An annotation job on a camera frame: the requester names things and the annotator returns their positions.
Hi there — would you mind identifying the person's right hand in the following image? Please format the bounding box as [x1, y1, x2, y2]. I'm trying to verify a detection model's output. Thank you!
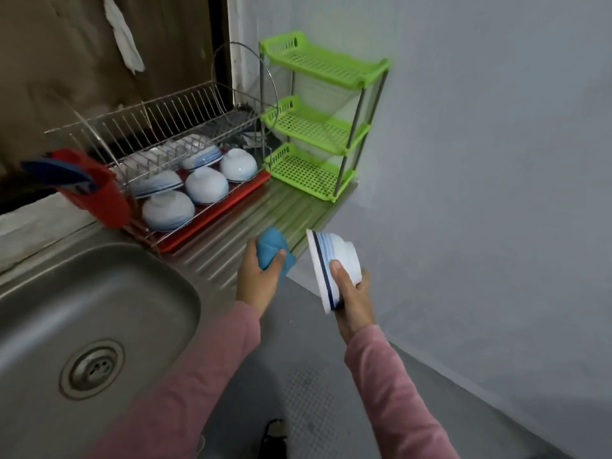
[329, 259, 378, 346]

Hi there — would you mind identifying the person's left hand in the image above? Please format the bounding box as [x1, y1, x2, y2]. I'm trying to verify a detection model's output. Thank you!
[235, 238, 288, 319]

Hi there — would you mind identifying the blue cleaning cloth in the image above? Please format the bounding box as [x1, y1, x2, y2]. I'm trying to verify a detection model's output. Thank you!
[255, 226, 298, 279]

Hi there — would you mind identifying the blue rice paddle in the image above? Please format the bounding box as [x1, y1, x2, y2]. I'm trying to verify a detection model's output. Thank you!
[21, 157, 97, 195]

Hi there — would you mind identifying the person's right forearm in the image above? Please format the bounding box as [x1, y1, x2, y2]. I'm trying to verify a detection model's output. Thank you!
[344, 324, 462, 459]

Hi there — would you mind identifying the person's left forearm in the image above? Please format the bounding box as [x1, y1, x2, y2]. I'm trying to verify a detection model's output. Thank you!
[86, 301, 263, 459]

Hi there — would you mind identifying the person's right leg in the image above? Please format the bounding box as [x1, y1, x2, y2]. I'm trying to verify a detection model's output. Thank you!
[258, 418, 290, 459]

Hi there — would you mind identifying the green plastic shelf rack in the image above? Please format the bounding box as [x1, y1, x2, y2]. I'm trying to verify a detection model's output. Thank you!
[259, 30, 392, 205]

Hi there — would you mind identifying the red plastic cutlery cup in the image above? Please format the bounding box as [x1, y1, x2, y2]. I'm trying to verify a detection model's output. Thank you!
[50, 148, 136, 231]

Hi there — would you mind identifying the stainless steel sink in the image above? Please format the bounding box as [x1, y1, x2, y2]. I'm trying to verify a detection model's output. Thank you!
[0, 177, 361, 459]

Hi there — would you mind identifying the white hanging cloth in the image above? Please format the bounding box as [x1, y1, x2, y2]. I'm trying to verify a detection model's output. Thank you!
[99, 0, 147, 75]

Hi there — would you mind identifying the weathered wooden board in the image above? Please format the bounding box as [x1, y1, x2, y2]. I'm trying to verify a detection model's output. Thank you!
[0, 0, 233, 214]

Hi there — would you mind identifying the wire dish rack red tray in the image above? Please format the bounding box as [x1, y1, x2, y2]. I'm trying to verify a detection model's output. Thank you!
[122, 165, 273, 255]

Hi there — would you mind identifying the metal wire dish rack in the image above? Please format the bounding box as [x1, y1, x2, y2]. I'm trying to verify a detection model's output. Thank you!
[43, 41, 284, 254]

